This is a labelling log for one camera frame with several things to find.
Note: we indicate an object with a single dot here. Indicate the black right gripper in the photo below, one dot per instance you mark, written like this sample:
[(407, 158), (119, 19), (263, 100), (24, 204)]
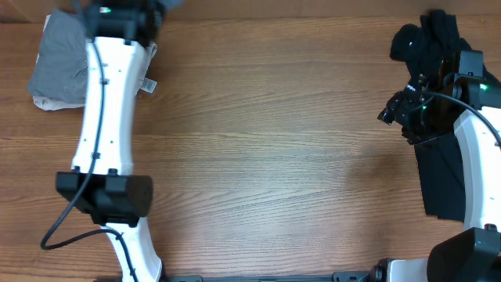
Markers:
[(397, 111)]

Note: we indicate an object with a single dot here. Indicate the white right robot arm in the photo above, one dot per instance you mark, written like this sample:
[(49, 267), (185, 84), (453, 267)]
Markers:
[(474, 253)]

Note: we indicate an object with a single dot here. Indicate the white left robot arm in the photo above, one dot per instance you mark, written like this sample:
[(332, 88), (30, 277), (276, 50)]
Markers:
[(104, 194)]

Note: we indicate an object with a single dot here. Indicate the black garment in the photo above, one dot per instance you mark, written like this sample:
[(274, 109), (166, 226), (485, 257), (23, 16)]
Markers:
[(422, 49)]

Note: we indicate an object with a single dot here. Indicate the grey folded shorts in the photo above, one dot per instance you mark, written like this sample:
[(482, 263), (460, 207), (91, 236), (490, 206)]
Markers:
[(59, 80)]

